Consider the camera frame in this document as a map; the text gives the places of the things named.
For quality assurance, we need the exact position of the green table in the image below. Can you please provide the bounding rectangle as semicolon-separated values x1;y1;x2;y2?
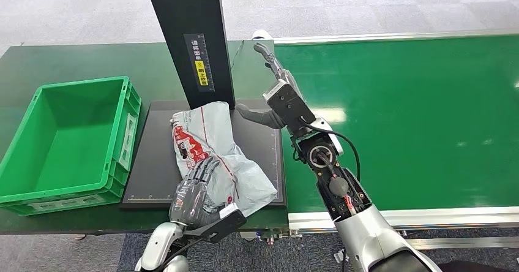
0;39;290;236

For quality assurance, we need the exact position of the green conveyor belt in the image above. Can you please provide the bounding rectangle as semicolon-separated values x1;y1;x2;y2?
275;34;519;214

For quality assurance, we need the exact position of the scanner label with yellow sticker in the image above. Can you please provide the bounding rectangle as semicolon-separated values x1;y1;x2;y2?
183;32;216;93

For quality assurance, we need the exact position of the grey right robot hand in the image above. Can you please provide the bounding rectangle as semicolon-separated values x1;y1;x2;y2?
235;42;306;130

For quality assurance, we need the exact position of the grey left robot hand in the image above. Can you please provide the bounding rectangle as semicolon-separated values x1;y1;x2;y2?
169;156;222;227

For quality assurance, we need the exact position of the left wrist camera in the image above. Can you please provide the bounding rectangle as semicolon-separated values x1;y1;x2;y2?
184;203;247;244

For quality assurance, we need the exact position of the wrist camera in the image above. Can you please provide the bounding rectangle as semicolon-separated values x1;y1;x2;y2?
184;203;247;244
263;79;316;138

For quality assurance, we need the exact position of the thin black cable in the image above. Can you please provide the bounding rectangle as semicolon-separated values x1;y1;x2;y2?
230;39;245;71

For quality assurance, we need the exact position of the green plastic crate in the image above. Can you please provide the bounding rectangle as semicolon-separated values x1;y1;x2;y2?
0;75;142;217

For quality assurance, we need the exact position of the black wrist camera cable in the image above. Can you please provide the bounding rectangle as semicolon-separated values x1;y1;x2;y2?
299;118;362;182

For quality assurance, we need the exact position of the white conveyor roller end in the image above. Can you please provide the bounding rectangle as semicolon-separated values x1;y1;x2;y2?
251;29;275;42

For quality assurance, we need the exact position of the black inbound scanner machine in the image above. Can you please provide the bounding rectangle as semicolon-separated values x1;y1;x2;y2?
119;0;288;210

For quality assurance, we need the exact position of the grey plastic mailer package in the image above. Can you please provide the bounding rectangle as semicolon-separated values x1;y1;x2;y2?
169;101;279;217

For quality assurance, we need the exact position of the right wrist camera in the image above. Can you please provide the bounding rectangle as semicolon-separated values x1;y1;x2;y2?
263;79;316;138

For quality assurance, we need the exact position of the metal table bracket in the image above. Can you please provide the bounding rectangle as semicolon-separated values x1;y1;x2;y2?
239;229;303;245

